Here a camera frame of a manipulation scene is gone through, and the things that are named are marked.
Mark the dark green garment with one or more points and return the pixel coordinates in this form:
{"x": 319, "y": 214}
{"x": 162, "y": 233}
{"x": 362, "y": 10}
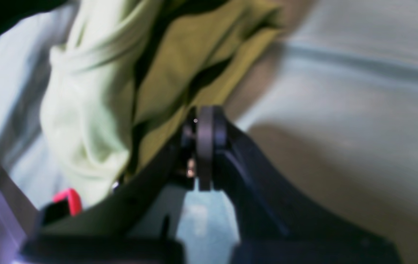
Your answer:
{"x": 12, "y": 11}

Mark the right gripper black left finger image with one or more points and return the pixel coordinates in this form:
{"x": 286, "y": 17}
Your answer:
{"x": 138, "y": 222}

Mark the light yellow-green T-shirt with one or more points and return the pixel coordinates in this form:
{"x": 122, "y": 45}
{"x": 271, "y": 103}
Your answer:
{"x": 132, "y": 69}

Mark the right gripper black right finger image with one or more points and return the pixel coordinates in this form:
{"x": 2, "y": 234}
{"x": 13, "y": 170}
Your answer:
{"x": 277, "y": 223}

